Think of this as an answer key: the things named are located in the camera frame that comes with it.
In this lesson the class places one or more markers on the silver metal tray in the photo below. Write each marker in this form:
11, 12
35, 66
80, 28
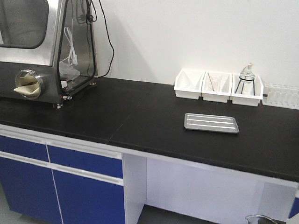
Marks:
210, 123

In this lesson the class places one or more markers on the left white plastic bin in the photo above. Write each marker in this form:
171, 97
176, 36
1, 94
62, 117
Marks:
188, 84

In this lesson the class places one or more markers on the white plastic bin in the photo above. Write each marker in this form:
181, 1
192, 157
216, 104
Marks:
188, 84
244, 99
217, 86

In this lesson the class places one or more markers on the blue right drawer front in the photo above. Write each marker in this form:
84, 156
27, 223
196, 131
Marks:
86, 161

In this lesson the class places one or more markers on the blue drawer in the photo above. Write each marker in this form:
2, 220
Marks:
23, 148
86, 161

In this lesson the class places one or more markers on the middle white plastic bin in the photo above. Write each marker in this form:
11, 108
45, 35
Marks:
217, 86

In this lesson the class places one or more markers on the black metal tripod stand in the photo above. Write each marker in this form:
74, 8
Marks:
245, 88

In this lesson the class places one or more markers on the right white plastic bin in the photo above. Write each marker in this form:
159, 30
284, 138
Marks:
244, 99

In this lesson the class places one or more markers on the round glass flask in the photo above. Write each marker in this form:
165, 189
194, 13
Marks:
246, 75

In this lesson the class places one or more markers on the blue right cabinet door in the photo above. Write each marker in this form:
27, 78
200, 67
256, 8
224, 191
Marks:
88, 201

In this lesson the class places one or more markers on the stainless steel glove box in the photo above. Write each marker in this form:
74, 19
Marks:
54, 39

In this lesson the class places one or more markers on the beige glove port sleeve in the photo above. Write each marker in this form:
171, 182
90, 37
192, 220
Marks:
26, 84

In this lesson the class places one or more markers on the white test tube rack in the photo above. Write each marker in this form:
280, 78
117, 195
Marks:
278, 95

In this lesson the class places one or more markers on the blue left drawer front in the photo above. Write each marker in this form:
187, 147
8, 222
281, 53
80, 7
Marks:
23, 148

